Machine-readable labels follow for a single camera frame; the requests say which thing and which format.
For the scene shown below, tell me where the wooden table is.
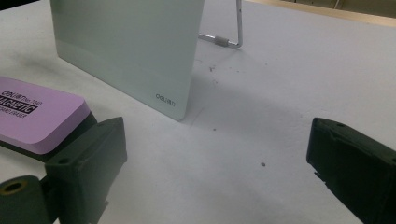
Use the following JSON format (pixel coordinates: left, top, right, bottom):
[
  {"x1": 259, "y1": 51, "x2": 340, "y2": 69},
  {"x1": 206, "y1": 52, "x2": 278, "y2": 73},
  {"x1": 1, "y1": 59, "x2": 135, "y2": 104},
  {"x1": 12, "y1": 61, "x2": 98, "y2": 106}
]
[{"x1": 245, "y1": 0, "x2": 396, "y2": 29}]

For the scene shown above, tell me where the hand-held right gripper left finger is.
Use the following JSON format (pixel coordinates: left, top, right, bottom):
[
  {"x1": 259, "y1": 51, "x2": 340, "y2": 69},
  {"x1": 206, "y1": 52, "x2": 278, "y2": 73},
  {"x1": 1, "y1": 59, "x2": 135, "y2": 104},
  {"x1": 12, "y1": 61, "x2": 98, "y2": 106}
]
[{"x1": 44, "y1": 116, "x2": 128, "y2": 224}]

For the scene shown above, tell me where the pink whiteboard eraser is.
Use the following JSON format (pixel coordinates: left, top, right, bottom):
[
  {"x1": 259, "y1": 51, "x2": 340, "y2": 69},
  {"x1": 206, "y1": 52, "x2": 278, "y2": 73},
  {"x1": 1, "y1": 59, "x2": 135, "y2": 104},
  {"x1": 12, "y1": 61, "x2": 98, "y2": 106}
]
[{"x1": 0, "y1": 76, "x2": 98, "y2": 163}]

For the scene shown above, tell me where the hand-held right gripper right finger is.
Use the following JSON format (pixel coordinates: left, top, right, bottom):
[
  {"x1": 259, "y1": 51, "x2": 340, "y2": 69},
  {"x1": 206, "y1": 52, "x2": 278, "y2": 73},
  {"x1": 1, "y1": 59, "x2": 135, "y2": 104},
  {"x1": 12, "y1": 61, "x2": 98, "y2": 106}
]
[{"x1": 305, "y1": 117, "x2": 396, "y2": 224}]

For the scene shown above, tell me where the glass whiteboard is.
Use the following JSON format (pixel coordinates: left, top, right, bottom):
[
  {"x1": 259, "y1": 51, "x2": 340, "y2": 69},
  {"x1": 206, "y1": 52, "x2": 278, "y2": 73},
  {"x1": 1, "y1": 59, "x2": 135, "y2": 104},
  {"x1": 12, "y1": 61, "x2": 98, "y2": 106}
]
[{"x1": 49, "y1": 0, "x2": 244, "y2": 122}]

